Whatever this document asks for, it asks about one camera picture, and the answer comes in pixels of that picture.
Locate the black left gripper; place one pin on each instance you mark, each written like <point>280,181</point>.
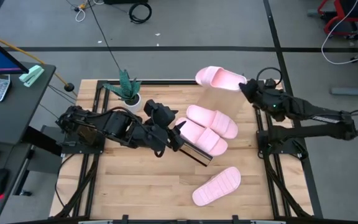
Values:
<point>158,112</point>

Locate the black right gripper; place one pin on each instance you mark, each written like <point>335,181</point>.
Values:
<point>270,104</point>

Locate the pink rubber slide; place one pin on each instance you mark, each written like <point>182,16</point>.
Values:
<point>213,119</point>
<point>216,186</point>
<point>219,77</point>
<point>204,138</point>

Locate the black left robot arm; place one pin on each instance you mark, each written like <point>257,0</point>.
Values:
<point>113,124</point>

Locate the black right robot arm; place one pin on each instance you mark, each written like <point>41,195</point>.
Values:
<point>315,115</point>

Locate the snake plant in white pot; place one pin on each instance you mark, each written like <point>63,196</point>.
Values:
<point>132,104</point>

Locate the grey desk foot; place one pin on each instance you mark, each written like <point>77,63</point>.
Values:
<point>353,91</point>

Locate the black box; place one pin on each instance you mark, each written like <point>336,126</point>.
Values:
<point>126,1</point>

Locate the mint green stapler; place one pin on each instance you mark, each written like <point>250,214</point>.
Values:
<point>31,74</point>

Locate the black desk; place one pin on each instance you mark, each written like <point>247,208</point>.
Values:
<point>14,118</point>

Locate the black frame wooden shelf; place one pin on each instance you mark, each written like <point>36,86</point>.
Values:
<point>221,104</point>

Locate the black aluminium table frame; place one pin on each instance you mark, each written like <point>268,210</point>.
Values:
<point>166,82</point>

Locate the white frame clamp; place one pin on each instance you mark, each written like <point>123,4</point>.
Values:
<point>267,222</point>
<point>95,222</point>

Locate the red frame black stool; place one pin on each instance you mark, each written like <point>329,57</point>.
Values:
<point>353,7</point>

